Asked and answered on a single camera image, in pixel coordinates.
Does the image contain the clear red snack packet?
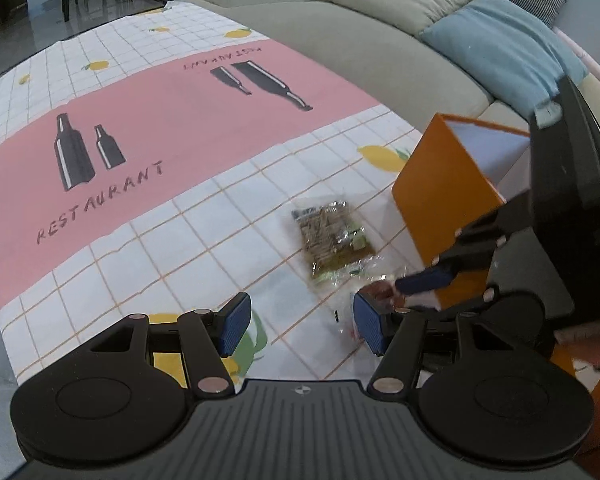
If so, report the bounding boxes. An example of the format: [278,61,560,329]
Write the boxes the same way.
[337,271,412,342]

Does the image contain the orange cardboard box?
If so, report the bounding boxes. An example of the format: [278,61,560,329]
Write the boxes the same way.
[390,112,534,312]

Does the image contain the blue pillow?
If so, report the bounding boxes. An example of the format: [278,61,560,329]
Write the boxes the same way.
[419,0,589,122]

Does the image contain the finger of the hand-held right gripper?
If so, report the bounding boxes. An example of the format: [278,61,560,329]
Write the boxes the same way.
[393,191,532,297]
[426,285,502,318]

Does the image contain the green brown snack packet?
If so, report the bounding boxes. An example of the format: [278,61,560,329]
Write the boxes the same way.
[284,194,382,287]

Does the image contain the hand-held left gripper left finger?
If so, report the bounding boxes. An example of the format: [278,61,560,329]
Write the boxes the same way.
[87,292,254,398]

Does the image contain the beige sofa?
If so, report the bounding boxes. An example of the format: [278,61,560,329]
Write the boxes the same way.
[172,0,600,128]

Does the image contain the pink white printed mat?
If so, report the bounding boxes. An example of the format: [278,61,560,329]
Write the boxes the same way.
[0,0,432,397]

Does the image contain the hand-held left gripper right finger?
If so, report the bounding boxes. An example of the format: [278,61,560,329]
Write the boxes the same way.
[354,291,477,397]

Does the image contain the pink cloth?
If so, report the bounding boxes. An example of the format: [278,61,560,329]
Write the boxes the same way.
[554,25,600,103]

